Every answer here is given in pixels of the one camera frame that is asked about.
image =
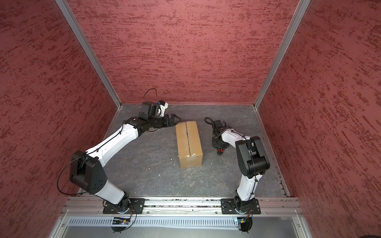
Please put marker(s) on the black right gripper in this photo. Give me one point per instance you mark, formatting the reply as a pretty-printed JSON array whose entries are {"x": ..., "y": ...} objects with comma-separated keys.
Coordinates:
[{"x": 215, "y": 145}]

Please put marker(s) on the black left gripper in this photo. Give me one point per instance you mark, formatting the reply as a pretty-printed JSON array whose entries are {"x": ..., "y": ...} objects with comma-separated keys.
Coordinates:
[{"x": 167, "y": 121}]

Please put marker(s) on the red black utility knife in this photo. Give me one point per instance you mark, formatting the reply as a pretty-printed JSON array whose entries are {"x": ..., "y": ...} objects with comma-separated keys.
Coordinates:
[{"x": 219, "y": 151}]

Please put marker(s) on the brown cardboard express box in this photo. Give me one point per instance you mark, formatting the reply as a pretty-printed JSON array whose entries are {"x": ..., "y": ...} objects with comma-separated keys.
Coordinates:
[{"x": 189, "y": 145}]

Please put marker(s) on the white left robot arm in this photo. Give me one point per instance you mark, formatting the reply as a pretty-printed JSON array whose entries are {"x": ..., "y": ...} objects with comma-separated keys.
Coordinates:
[{"x": 87, "y": 168}]

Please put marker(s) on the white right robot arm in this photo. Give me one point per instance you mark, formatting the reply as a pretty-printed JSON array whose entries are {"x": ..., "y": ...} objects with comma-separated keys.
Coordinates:
[{"x": 252, "y": 162}]

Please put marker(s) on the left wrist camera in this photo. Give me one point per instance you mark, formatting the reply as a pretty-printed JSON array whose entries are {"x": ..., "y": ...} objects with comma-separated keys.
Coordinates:
[{"x": 162, "y": 106}]

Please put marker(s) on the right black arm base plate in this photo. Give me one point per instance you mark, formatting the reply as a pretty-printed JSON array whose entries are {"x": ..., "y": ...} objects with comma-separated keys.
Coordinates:
[{"x": 229, "y": 206}]

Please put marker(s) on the white slotted cable duct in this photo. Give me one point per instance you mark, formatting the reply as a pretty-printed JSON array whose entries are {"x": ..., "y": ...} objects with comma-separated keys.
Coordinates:
[{"x": 166, "y": 222}]

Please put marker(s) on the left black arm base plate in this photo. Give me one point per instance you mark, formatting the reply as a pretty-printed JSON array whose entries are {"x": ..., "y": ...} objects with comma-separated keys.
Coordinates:
[{"x": 126, "y": 206}]

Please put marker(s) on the aluminium front rail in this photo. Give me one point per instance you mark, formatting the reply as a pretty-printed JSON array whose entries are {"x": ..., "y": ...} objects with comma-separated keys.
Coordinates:
[{"x": 89, "y": 205}]

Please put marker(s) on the right aluminium corner post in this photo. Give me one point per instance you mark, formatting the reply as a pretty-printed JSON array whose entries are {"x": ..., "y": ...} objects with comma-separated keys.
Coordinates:
[{"x": 288, "y": 36}]

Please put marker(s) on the aluminium corner post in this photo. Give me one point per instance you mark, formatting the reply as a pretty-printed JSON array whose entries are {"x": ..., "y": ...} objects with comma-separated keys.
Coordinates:
[
  {"x": 80, "y": 35},
  {"x": 288, "y": 36}
]

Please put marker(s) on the left aluminium corner post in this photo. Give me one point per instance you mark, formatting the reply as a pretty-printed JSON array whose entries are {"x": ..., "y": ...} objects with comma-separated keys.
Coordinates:
[{"x": 80, "y": 35}]

